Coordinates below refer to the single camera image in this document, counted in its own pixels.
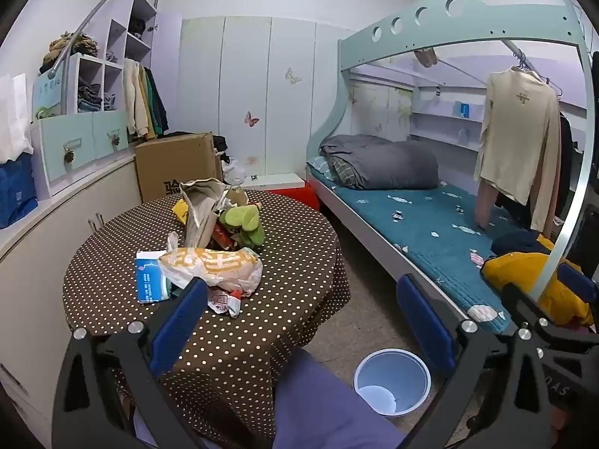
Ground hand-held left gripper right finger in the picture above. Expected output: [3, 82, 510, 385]
[397, 274, 552, 449]

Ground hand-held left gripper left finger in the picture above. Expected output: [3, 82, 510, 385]
[51, 277, 209, 449]

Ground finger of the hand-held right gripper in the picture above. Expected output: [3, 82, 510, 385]
[503, 285, 599, 352]
[559, 262, 598, 297]

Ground red white wrapper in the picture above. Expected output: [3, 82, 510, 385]
[207, 287, 243, 318]

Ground blue white carton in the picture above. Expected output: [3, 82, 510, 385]
[136, 249, 175, 304]

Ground yellow white plastic bag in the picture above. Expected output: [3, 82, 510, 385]
[156, 231, 264, 298]

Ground light blue plastic bin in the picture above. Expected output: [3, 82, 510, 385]
[353, 348, 431, 418]

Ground red packet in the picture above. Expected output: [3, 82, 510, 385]
[213, 223, 241, 250]

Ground grey brown paper bag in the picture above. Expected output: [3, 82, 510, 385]
[179, 178, 247, 250]

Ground green fleece cloth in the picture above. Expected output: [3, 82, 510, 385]
[219, 203, 266, 248]

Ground yellow garment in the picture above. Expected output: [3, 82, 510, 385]
[482, 251, 595, 328]

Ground navy garment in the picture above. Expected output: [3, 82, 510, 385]
[491, 230, 556, 258]

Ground teal quilted mattress cover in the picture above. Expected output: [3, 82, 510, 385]
[306, 156, 562, 336]

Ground brown polka-dot tablecloth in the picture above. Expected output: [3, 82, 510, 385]
[62, 190, 352, 449]

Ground pink hanging garment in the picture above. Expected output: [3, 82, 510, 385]
[475, 180, 499, 231]

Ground person's purple trouser leg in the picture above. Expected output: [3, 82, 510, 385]
[270, 347, 409, 449]

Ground white low cabinet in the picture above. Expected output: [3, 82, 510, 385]
[0, 150, 147, 431]

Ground beige hanging sweater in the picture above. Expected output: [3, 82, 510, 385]
[474, 66, 562, 239]

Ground brown cardboard box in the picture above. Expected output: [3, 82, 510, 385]
[134, 132, 224, 204]

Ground grey quilt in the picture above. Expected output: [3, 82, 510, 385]
[319, 134, 441, 191]

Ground red storage bench white top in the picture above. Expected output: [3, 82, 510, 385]
[253, 173, 322, 211]

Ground teal checked pillow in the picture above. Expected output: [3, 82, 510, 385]
[307, 155, 340, 182]

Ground pale teal drawer cabinet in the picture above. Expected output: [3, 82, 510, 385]
[30, 110, 130, 200]

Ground blue bag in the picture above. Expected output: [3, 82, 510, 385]
[0, 152, 39, 230]

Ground green hanging garment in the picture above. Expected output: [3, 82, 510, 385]
[143, 68, 161, 137]

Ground dark hanging jacket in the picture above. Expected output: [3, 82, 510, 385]
[147, 68, 170, 134]

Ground cream hanging garment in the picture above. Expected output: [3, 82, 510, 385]
[122, 58, 151, 141]

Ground folded jeans stack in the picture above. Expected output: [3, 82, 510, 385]
[76, 83, 104, 113]

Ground white wardrobe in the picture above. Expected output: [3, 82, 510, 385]
[154, 12, 356, 184]

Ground light blue printed board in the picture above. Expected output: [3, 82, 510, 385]
[32, 68, 71, 120]

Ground olive clothes pile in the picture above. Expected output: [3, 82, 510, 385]
[42, 32, 100, 74]

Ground white cubby shelf unit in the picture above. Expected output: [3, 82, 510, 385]
[68, 0, 158, 116]

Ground grey metal handrail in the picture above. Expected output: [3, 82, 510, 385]
[47, 0, 166, 78]

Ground white wall shelves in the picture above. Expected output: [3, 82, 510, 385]
[409, 98, 487, 153]

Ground metal clothes rail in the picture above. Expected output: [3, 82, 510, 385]
[501, 39, 560, 99]

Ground pale teal bunk bed frame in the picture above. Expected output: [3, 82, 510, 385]
[305, 0, 599, 337]

